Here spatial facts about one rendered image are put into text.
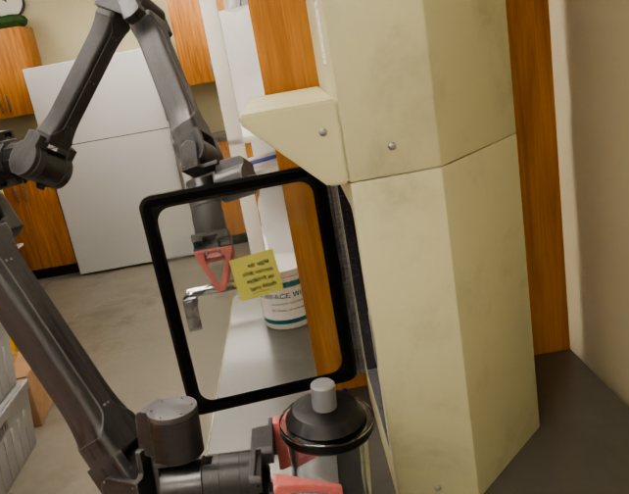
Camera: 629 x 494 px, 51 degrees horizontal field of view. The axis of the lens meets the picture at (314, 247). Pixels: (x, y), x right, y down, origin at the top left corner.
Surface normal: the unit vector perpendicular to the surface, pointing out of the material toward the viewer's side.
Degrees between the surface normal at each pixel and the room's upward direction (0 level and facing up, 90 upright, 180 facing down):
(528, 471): 0
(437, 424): 90
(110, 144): 90
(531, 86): 90
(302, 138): 90
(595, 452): 0
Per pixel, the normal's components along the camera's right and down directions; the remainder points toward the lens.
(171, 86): -0.39, -0.25
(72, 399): -0.38, 0.24
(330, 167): 0.06, 0.28
